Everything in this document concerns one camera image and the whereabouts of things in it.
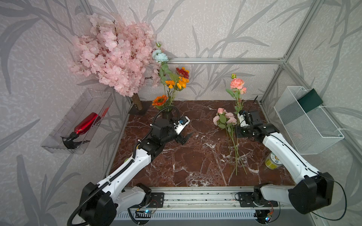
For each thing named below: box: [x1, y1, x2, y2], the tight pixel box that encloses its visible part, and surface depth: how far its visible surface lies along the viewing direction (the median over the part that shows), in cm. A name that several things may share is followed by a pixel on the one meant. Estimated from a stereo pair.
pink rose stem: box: [217, 107, 228, 131], surface depth 104 cm
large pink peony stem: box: [225, 73, 247, 114], surface depth 79 cm
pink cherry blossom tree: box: [68, 13, 161, 111], surface depth 76 cm
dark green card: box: [296, 88, 324, 113], surface depth 72 cm
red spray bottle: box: [60, 112, 99, 150], surface depth 63 cm
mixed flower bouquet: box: [151, 42, 190, 112], surface depth 84 cm
